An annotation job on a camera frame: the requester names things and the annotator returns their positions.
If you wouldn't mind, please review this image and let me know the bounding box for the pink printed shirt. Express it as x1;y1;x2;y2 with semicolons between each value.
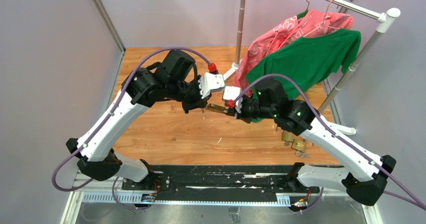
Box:
232;10;354;89

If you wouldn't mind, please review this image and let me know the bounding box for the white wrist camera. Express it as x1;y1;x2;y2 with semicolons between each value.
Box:
198;72;226;99
223;86;242;113

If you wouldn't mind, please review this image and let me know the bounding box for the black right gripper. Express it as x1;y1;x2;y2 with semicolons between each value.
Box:
225;95;277;124

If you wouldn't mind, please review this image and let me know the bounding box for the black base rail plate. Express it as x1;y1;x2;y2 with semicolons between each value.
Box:
122;165;320;202

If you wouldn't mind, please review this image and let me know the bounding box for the small brass padlock open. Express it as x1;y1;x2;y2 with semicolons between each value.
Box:
281;131;294;146

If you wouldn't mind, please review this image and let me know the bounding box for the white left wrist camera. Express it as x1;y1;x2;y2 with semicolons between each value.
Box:
198;72;226;99

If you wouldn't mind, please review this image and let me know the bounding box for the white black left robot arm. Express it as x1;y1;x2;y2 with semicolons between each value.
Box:
66;48;211;190

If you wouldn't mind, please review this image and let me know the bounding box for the green t-shirt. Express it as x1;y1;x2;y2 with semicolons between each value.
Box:
246;29;362;92

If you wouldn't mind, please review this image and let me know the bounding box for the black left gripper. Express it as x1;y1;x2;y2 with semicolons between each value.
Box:
167;74;212;114

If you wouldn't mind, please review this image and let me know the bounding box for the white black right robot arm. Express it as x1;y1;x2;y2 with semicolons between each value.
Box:
227;77;396;206

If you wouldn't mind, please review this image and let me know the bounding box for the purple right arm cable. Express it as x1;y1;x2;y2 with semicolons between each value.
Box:
226;73;426;211

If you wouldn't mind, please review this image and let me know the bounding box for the metal clothes rack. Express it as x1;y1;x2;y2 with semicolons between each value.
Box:
220;0;401;136

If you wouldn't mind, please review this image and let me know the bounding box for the large brass padlock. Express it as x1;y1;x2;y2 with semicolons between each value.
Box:
205;103;229;115

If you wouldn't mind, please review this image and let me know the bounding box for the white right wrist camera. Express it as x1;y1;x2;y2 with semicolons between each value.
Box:
223;86;242;113

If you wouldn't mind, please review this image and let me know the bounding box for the small brass padlock with key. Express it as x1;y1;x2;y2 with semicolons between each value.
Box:
291;139;310;158

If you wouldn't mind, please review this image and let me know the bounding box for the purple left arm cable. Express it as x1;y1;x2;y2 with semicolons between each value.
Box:
51;47;219;192

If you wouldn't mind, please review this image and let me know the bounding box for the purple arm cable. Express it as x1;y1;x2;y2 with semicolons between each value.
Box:
51;47;219;192
226;73;426;211

